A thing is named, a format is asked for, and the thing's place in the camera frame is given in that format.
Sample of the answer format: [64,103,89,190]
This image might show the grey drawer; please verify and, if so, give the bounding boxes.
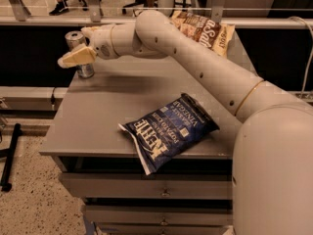
[99,224,233,235]
[82,206,233,226]
[60,173,232,200]

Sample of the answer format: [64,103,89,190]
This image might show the blue Kettle chip bag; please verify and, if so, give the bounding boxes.
[119,93,219,175]

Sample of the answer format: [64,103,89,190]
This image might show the black metal stand leg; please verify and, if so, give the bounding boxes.
[0,123,22,192]

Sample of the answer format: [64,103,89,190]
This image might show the bottom grey drawer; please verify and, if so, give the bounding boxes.
[99,224,233,235]

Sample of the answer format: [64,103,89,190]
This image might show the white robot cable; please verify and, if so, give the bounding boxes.
[288,16,313,100]

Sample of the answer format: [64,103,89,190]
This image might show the middle grey drawer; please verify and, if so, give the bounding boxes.
[82,206,233,226]

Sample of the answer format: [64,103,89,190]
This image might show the metal railing frame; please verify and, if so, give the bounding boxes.
[0,0,313,28]

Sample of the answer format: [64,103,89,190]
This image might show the top grey drawer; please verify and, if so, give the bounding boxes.
[60,173,232,200]

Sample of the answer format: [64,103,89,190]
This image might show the silver redbull can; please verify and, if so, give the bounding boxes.
[65,31,94,78]

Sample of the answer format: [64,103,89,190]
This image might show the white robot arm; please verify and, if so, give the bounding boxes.
[58,10,313,235]

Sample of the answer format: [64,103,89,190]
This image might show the brown chip bag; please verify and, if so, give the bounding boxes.
[171,11,235,58]

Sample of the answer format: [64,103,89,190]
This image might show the person leg black shoe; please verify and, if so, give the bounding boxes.
[49,0,68,16]

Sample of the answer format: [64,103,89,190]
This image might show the grey drawer cabinet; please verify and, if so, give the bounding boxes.
[41,53,240,235]

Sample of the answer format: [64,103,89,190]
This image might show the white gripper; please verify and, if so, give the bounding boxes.
[58,24,115,69]

